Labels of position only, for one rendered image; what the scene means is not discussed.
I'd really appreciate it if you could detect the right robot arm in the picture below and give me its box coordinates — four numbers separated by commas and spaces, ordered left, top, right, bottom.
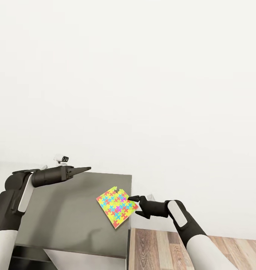
128, 194, 238, 270

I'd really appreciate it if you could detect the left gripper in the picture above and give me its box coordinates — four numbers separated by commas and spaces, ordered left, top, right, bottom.
45, 165, 90, 185

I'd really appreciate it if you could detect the jigsaw puzzle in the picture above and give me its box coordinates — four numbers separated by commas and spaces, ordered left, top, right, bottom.
97, 187, 139, 229

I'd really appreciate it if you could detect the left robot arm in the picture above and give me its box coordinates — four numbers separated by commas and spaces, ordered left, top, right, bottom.
0, 154, 90, 270

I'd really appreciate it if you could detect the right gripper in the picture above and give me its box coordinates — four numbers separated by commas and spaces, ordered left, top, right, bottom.
128, 195, 158, 219

